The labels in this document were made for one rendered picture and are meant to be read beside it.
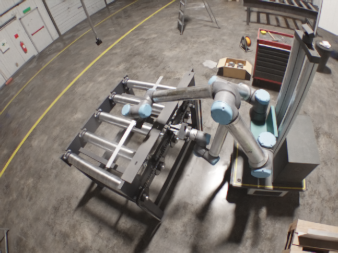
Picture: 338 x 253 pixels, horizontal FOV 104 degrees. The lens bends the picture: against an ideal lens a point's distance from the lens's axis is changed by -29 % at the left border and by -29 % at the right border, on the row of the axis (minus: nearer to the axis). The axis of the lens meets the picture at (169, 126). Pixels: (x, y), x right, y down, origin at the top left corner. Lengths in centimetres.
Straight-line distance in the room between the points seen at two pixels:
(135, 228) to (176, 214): 55
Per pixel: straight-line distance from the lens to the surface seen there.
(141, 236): 236
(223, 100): 94
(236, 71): 357
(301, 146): 184
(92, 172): 175
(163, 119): 143
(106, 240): 254
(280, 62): 324
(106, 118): 206
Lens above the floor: 224
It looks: 51 degrees down
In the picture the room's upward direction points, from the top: 16 degrees counter-clockwise
